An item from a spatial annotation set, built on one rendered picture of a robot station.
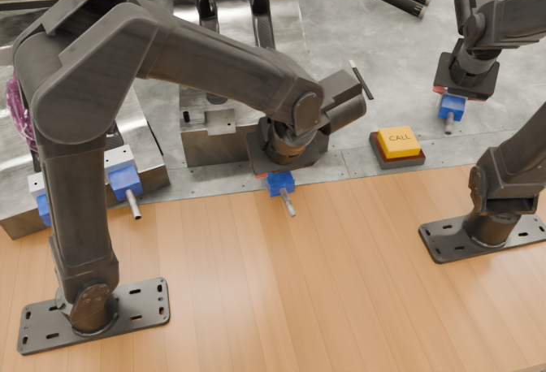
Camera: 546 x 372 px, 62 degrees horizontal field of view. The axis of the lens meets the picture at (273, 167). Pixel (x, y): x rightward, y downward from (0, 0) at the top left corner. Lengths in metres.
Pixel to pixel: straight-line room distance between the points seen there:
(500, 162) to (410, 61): 0.49
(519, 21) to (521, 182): 0.21
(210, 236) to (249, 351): 0.19
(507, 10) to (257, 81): 0.37
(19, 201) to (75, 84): 0.45
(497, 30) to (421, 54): 0.45
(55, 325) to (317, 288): 0.37
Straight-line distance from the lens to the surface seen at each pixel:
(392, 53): 1.13
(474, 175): 0.71
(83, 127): 0.40
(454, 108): 0.94
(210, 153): 0.81
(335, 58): 1.08
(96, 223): 0.52
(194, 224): 0.76
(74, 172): 0.46
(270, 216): 0.76
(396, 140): 0.85
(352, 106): 0.61
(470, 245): 0.78
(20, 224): 0.81
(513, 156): 0.66
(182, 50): 0.41
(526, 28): 0.66
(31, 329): 0.73
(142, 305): 0.69
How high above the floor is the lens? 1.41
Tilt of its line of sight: 48 degrees down
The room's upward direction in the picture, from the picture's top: straight up
